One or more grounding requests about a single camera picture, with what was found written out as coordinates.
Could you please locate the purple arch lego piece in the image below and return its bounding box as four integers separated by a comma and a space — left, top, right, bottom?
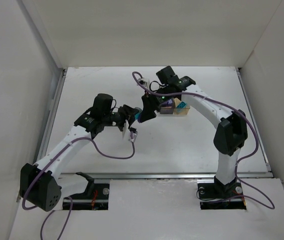
161, 99, 174, 108

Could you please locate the teal purple lego stack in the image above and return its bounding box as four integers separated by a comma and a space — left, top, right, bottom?
134, 107, 142, 123

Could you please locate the teal lego with purple arch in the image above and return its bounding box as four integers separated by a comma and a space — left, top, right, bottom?
176, 101, 187, 109

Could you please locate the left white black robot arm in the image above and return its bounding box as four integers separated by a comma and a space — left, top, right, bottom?
19, 93, 140, 212

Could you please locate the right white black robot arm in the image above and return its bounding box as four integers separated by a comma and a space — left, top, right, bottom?
132, 66, 247, 189

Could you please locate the grey transparent container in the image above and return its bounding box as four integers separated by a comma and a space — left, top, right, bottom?
159, 102, 175, 115

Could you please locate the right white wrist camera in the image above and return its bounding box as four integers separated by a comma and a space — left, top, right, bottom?
138, 78, 150, 89

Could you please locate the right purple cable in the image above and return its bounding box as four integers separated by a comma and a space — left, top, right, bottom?
131, 71, 275, 210

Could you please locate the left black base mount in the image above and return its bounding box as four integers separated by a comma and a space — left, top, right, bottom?
58, 172, 110, 211

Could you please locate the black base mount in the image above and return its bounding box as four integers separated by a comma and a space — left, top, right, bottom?
196, 181, 246, 210
58, 172, 110, 211

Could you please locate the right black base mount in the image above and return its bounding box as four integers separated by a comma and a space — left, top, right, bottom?
196, 181, 246, 210

